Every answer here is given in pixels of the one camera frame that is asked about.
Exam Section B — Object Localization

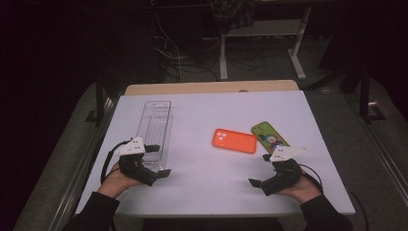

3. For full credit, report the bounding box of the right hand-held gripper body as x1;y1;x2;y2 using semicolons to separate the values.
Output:
268;146;309;191

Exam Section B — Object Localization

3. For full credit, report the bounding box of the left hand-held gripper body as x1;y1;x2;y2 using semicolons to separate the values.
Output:
114;136;147;183

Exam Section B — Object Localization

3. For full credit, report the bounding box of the green cartoon phone case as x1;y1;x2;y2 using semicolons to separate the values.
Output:
250;120;291;154

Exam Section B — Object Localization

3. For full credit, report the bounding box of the clear plastic tray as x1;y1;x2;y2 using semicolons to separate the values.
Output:
136;100;174;171

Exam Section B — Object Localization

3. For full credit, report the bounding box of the orange phone case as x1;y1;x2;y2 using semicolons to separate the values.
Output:
212;128;259;155

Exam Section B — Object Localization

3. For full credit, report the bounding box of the person's right hand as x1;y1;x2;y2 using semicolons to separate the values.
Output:
277;174;322;205

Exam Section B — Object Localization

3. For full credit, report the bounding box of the person's left hand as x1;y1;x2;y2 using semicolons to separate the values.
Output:
97;162;144;200

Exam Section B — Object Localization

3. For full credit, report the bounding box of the black metal stand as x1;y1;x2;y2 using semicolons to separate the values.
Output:
84;70;113;127
358;64;388;125

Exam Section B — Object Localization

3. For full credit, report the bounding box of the dark plaid cloth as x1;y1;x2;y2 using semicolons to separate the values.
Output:
208;0;262;35

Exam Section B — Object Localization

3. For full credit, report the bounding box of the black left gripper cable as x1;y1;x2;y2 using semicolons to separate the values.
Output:
100;140;132;186

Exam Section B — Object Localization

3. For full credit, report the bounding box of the bundle of floor cables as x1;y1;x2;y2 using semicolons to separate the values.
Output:
149;0;222;83

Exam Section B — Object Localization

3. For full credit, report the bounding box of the white metal desk frame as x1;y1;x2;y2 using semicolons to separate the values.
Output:
218;7;313;82

